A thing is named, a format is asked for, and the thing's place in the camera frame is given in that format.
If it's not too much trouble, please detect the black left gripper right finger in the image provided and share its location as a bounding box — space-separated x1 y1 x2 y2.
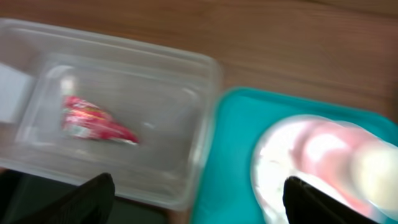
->
282 176 377 224

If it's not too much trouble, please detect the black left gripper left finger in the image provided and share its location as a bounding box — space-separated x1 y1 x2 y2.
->
18 173 115 224

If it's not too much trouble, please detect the large pink plate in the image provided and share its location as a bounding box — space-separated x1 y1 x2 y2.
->
251 114 398 224

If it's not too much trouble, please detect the small pink bowl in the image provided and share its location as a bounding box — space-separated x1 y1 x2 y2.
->
290 118 384 221

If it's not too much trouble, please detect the cream paper cup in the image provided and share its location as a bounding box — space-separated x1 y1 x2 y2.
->
350 142 397 220

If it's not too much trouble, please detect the red snack wrapper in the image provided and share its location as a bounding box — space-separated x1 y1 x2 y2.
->
62 95 139 144

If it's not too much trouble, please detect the black rectangular tray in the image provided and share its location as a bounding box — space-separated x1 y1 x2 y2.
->
1 170 169 224

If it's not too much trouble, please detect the teal serving tray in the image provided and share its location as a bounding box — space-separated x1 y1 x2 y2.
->
191 88 397 224

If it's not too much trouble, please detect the clear plastic bin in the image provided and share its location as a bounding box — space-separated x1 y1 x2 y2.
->
1 19 222 210

